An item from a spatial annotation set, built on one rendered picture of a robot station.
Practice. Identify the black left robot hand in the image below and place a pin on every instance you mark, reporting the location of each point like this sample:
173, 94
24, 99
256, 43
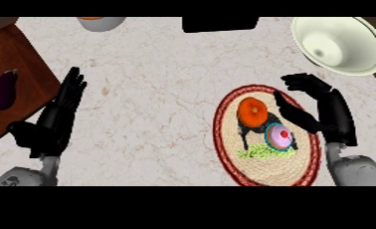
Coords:
60, 113

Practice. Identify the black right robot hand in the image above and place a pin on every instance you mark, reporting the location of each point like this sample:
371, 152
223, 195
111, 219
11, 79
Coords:
332, 113

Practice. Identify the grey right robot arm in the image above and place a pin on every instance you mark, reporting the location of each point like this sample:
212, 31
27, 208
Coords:
349, 168

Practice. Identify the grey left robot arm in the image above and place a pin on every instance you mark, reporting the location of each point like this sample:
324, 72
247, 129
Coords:
30, 172

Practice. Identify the pink frosted cupcake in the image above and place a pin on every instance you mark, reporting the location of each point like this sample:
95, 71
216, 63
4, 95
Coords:
281, 136

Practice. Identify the round woven red-rimmed placemat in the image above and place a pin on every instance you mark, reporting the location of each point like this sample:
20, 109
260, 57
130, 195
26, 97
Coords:
268, 135

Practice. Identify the white bowl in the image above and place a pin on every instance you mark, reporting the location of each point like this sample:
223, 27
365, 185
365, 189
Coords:
338, 44

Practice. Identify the dark purple eggplant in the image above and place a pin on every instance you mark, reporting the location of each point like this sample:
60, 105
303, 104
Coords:
7, 89

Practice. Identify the brown wooden cutting board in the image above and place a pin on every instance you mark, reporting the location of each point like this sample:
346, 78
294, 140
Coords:
23, 77

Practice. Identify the orange round fruit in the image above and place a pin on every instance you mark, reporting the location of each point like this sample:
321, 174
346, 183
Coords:
253, 112

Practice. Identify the grey cup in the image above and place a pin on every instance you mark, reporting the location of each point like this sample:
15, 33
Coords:
101, 23

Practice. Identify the black appliance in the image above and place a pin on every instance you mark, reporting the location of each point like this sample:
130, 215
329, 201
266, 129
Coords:
220, 24

